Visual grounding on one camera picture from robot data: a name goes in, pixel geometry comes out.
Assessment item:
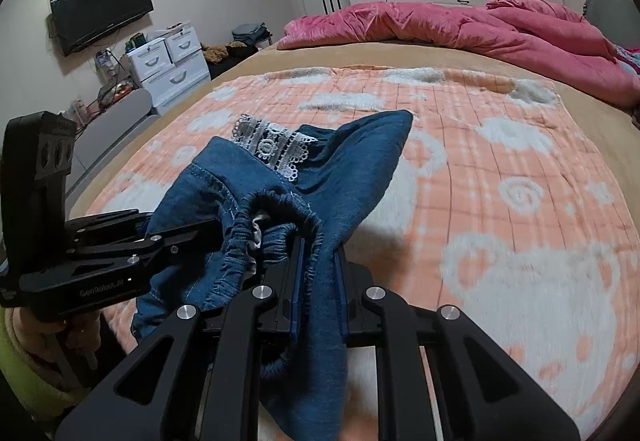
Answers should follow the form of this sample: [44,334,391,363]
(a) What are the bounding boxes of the pile of folded clothes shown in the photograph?
[231,22,273,47]

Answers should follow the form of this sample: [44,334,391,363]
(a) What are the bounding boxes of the grey padded board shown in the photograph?
[65,88,153,194]

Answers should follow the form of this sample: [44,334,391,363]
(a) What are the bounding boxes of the person's left forearm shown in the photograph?
[0,308,83,422]

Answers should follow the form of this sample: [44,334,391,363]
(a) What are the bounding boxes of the colourful patterned cloth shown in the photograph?
[614,45,640,72]

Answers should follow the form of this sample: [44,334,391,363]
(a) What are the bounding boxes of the small white drawer box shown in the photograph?
[125,41,174,83]
[164,22,202,65]

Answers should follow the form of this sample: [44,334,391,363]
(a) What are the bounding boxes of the person's left hand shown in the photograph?
[10,308,103,372]

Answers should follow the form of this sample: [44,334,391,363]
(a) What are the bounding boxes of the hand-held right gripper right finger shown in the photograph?
[334,251,581,441]

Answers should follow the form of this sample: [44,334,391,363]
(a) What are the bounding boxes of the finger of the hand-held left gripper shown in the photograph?
[65,209,155,247]
[70,217,224,272]

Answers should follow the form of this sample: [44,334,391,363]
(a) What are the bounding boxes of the orange and white printed blanket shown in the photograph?
[85,66,640,437]

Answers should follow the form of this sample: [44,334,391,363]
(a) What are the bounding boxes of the blue pants with lace hem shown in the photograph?
[131,110,415,439]

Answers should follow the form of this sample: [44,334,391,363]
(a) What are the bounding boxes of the pink comforter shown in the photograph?
[276,0,640,109]

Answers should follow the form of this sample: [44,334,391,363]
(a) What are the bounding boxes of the grey pillow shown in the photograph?
[582,0,636,29]

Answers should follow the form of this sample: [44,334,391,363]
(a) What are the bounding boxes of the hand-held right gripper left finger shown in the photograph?
[55,236,307,441]

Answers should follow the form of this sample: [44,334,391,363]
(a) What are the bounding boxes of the beige bed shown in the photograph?
[65,38,640,272]

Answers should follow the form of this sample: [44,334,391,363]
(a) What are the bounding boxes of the wire basket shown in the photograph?
[96,81,137,106]

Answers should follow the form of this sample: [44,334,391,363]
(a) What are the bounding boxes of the white drawer cabinet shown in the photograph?
[141,56,212,116]

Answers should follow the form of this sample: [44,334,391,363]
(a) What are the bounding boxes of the black wall television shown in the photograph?
[49,0,155,57]

